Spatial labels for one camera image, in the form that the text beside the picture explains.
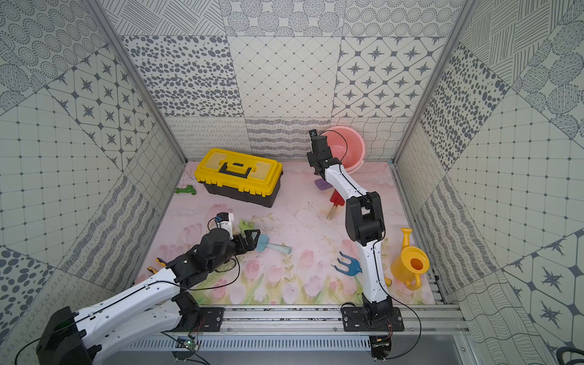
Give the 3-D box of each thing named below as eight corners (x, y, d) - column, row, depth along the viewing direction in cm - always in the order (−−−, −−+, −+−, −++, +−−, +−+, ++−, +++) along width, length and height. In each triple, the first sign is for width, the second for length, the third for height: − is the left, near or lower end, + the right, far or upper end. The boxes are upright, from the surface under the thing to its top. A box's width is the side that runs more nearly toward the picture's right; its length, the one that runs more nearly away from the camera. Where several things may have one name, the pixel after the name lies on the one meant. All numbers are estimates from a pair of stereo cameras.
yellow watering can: (385, 279, 85) (395, 269, 75) (397, 241, 95) (408, 227, 85) (410, 293, 82) (424, 284, 72) (420, 252, 92) (434, 239, 82)
